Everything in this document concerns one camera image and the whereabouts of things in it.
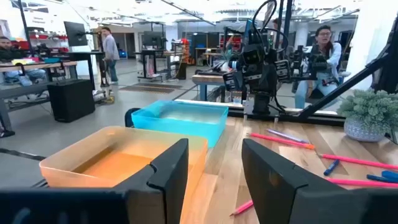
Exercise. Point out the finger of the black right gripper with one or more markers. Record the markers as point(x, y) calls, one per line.
point(283, 71)
point(233, 81)

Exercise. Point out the orange translucent plastic bin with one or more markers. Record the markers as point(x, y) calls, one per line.
point(118, 161)

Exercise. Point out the green plant in grey pot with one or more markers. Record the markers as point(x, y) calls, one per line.
point(367, 109)

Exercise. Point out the black floor mat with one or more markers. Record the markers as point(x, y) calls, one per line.
point(149, 88)

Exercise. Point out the black computer monitor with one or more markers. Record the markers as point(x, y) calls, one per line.
point(74, 34)

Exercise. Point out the person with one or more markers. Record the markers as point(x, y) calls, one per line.
point(334, 59)
point(9, 51)
point(110, 49)

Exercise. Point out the wooden background table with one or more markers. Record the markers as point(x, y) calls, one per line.
point(206, 80)

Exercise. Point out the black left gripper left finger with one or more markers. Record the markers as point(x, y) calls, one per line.
point(171, 174)

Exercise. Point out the light teal translucent bin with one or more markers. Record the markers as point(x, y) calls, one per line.
point(174, 127)

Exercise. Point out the wooden workbench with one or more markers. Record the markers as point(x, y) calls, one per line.
point(46, 65)

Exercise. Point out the black background robot arm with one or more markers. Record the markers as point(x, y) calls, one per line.
point(317, 62)

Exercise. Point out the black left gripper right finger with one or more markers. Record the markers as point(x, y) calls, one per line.
point(270, 177)

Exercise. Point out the black floor cabinet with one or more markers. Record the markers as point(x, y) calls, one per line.
point(71, 99)

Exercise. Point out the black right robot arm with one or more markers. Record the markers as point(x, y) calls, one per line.
point(261, 102)

